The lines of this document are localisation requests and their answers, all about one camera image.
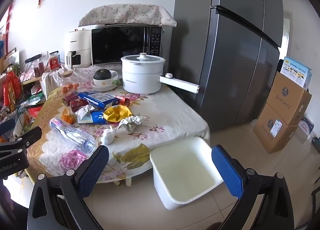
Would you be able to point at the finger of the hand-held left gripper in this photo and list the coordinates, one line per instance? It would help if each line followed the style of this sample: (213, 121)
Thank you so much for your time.
(5, 127)
(27, 136)

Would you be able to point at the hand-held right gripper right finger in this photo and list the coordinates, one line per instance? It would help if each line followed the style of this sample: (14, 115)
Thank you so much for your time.
(228, 170)

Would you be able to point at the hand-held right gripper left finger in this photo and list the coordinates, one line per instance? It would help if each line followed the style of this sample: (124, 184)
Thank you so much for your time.
(93, 170)

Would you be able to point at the small white tissue wad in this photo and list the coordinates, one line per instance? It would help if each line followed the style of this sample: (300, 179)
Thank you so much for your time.
(108, 136)

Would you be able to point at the clear plastic bottle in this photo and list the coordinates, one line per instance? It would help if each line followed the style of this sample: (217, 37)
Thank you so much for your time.
(72, 136)

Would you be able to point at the white plastic bin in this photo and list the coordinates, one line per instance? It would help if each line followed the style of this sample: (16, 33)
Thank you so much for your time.
(185, 170)

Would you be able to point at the orange peel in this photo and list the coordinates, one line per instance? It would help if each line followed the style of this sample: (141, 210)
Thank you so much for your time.
(67, 117)

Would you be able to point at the blue white carton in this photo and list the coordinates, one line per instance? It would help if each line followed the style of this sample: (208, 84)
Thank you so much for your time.
(96, 117)

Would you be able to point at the white tissue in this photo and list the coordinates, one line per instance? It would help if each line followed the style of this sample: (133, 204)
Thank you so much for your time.
(131, 122)

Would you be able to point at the yellow wrapper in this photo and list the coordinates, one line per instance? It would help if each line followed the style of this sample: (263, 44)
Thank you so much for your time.
(117, 113)

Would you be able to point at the red box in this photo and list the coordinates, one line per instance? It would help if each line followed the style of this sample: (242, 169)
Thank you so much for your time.
(122, 100)

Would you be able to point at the red snack packets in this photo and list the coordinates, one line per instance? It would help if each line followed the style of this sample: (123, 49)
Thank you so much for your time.
(12, 90)

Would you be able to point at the white plastic bag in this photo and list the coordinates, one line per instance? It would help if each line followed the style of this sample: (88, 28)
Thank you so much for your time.
(50, 85)

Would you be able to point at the cardboard box with label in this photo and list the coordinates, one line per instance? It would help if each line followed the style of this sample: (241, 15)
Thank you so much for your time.
(272, 130)

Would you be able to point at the glass jar with wooden lid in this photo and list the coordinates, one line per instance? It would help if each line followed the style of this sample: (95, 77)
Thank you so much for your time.
(66, 77)

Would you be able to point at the red lidded jar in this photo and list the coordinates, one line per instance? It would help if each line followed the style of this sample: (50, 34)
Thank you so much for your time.
(53, 62)

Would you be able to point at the white flower-print bowl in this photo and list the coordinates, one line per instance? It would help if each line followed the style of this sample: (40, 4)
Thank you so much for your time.
(102, 85)

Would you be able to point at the floral tablecloth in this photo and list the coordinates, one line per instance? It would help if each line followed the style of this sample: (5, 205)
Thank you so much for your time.
(162, 110)

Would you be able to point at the dark blue printed box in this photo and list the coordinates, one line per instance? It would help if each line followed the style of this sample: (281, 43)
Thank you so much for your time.
(306, 125)

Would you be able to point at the small green fruit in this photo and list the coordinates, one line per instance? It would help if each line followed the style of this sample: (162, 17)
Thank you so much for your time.
(116, 82)

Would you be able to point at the green pumpkin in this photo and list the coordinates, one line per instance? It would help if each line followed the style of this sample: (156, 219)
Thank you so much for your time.
(102, 74)

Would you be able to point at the grey refrigerator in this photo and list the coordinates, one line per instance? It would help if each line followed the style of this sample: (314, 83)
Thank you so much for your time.
(225, 70)

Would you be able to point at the white electric pot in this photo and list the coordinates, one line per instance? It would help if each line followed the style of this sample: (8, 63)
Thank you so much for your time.
(140, 80)

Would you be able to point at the white air fryer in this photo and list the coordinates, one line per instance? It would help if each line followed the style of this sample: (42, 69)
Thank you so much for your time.
(75, 45)

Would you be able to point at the light blue printed box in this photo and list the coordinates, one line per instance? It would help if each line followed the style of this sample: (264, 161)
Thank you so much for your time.
(296, 71)

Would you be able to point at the black microwave oven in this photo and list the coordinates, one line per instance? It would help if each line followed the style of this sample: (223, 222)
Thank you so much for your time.
(117, 45)

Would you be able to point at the floral cloth cover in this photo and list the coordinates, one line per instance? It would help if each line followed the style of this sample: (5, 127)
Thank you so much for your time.
(125, 15)

